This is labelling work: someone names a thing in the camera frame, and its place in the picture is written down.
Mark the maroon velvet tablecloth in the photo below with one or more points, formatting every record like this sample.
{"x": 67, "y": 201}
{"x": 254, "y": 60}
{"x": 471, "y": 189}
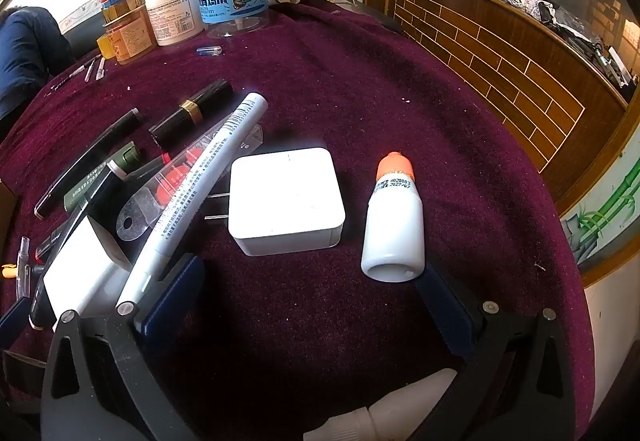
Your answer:
{"x": 325, "y": 96}

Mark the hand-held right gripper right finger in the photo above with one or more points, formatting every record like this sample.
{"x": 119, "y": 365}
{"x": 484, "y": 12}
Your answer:
{"x": 445, "y": 316}

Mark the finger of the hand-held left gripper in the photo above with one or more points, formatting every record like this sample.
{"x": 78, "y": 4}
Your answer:
{"x": 10, "y": 321}

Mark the small blue capsule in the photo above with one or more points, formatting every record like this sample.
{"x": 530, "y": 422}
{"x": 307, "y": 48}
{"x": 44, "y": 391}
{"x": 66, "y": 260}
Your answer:
{"x": 210, "y": 50}

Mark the clear plastic pen cap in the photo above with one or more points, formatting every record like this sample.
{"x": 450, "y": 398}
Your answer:
{"x": 21, "y": 266}

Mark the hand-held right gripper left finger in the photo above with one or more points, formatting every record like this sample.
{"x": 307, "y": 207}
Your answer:
{"x": 170, "y": 301}

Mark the white marker pen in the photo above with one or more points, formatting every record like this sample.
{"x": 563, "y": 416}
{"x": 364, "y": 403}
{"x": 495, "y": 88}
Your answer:
{"x": 200, "y": 181}

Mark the small white charger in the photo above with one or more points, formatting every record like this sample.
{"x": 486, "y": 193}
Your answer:
{"x": 287, "y": 201}

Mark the plain white bottle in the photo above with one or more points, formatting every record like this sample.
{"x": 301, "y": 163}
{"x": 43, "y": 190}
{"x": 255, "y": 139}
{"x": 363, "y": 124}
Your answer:
{"x": 410, "y": 396}

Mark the white plastic jar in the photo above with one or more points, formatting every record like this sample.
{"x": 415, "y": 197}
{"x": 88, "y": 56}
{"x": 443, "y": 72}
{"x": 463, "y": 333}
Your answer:
{"x": 172, "y": 13}

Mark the wooden brick-pattern counter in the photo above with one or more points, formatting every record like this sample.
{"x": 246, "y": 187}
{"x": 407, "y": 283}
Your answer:
{"x": 475, "y": 46}

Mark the bamboo wall picture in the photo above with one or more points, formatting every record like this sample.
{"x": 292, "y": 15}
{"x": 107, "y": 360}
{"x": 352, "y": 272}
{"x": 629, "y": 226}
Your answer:
{"x": 605, "y": 211}

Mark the black lipstick with gold band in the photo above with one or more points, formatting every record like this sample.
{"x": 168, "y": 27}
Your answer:
{"x": 195, "y": 108}

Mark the large white charger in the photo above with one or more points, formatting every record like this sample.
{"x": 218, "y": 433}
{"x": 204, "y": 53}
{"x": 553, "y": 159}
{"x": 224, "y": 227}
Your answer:
{"x": 82, "y": 271}

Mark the small white stick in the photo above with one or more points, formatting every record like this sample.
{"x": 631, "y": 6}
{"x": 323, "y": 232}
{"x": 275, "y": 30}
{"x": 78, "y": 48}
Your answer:
{"x": 100, "y": 68}

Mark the orange labelled jar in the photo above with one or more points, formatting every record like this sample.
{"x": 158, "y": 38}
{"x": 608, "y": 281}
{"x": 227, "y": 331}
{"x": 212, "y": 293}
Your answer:
{"x": 127, "y": 36}

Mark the clear package with orange item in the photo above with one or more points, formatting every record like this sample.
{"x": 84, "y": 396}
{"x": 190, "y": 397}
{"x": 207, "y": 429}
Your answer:
{"x": 137, "y": 213}

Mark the green tube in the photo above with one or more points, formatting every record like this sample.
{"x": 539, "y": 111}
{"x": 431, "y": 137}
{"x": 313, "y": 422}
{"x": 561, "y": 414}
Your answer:
{"x": 95, "y": 178}

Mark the thin black ballpoint pen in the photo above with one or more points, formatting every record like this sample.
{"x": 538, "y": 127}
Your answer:
{"x": 75, "y": 72}

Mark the white bottle with orange cap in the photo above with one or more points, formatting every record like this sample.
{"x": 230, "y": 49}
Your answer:
{"x": 392, "y": 231}

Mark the slim glossy black pen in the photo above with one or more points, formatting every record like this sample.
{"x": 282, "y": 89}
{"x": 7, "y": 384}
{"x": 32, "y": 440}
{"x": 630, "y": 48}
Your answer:
{"x": 90, "y": 161}

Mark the small silver tool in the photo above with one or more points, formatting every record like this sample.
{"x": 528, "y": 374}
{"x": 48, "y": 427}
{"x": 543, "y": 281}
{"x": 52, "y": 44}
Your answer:
{"x": 90, "y": 70}

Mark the yellow tape roll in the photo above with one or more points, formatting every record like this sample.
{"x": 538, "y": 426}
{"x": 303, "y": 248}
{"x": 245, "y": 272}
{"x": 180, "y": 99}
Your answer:
{"x": 105, "y": 46}

